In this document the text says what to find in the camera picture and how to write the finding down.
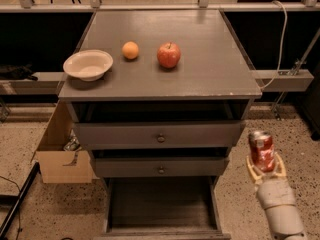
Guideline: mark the grey open bottom drawer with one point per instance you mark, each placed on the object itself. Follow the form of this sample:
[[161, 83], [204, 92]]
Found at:
[[162, 208]]

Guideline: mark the red apple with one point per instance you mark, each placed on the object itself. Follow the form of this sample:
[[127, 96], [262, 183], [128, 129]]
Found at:
[[168, 55]]

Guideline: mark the grey top drawer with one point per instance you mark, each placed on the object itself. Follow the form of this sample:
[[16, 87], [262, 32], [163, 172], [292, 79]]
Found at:
[[102, 136]]

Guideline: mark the black object on ledge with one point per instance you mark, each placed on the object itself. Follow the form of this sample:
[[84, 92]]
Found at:
[[16, 72]]

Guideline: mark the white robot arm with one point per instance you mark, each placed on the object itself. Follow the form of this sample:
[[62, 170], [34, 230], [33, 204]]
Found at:
[[284, 222]]

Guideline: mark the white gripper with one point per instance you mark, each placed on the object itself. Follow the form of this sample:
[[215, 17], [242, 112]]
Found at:
[[272, 193]]

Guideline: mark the white bowl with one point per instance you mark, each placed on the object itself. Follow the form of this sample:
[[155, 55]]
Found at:
[[88, 65]]

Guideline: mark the red coke can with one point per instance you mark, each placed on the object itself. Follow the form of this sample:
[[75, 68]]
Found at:
[[262, 150]]

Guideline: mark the orange fruit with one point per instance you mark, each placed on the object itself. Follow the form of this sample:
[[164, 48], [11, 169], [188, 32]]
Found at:
[[130, 50]]

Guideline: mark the black bar on floor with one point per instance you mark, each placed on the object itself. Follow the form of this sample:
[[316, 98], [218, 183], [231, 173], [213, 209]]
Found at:
[[13, 202]]

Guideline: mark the grey middle drawer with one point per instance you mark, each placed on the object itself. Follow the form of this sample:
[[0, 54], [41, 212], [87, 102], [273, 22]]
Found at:
[[158, 167]]

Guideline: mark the cardboard box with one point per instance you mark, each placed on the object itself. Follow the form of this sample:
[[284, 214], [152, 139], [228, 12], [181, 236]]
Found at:
[[58, 165]]

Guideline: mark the grey wooden drawer cabinet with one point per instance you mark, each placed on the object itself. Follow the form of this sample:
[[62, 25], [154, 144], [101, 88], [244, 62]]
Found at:
[[210, 83]]

